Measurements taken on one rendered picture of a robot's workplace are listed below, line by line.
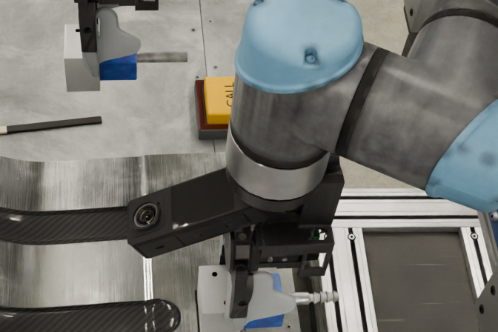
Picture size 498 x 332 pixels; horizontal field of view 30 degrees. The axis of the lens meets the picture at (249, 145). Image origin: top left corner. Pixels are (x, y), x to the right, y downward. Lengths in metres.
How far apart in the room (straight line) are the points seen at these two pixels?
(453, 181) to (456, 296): 1.19
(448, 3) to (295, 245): 0.22
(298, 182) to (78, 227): 0.36
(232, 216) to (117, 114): 0.46
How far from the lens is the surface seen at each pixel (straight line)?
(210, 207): 0.71
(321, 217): 0.73
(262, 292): 0.79
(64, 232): 0.95
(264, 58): 0.56
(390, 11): 2.49
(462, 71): 0.59
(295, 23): 0.57
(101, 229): 0.95
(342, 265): 1.71
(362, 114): 0.57
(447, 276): 1.78
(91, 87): 1.02
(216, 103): 1.11
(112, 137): 1.12
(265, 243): 0.72
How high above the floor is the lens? 1.68
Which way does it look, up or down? 52 degrees down
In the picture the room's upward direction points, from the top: 8 degrees clockwise
